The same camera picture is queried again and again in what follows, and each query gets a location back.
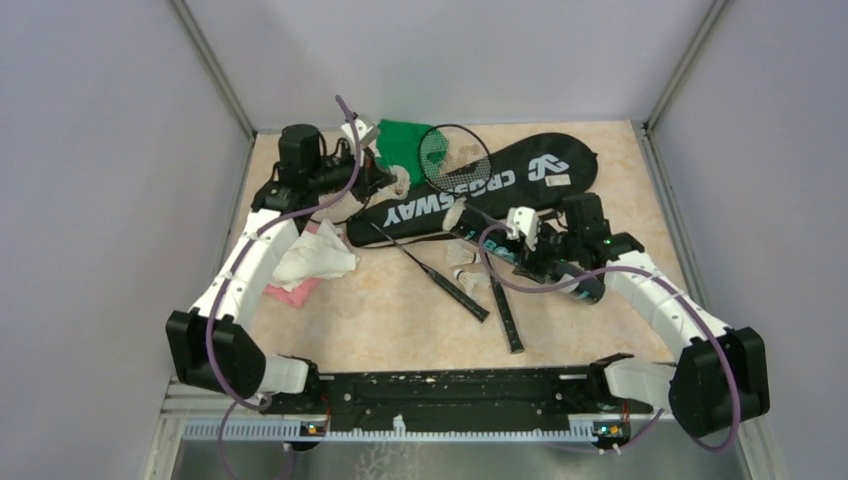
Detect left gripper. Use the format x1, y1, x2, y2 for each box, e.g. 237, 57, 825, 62
308, 143, 396, 204

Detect black shuttlecock tube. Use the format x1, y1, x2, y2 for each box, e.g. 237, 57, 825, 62
442, 202, 584, 285

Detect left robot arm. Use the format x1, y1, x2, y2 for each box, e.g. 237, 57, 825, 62
165, 118, 397, 414

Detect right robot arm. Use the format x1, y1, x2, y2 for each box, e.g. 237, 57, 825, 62
506, 194, 771, 438

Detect right badminton racket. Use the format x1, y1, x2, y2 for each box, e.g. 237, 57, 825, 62
418, 123, 526, 355

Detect badminton racket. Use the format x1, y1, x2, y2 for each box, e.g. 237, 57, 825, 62
418, 123, 526, 355
369, 222, 490, 323

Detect left badminton racket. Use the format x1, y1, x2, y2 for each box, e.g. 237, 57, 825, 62
369, 222, 490, 323

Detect green cloth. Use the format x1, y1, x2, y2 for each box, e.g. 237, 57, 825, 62
377, 119, 449, 191

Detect black racket bag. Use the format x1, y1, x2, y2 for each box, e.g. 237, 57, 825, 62
346, 132, 599, 248

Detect white towel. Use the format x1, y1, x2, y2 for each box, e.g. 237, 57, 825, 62
269, 220, 359, 291

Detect pink cloth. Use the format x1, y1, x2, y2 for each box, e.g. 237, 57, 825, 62
264, 278, 322, 309

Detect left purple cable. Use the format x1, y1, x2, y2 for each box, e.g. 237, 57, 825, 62
204, 94, 364, 407

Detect purple cable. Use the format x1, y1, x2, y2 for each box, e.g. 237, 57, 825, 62
204, 94, 364, 407
478, 222, 743, 455

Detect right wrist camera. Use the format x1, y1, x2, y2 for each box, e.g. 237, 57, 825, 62
505, 206, 540, 251

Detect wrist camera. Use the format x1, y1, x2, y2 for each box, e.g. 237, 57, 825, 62
505, 206, 540, 251
340, 116, 380, 165

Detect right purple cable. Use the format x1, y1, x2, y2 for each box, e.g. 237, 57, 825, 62
478, 222, 743, 455

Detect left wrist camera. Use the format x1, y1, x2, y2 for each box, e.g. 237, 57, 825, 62
340, 116, 380, 165

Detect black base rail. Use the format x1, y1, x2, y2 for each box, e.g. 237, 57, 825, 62
267, 366, 653, 438

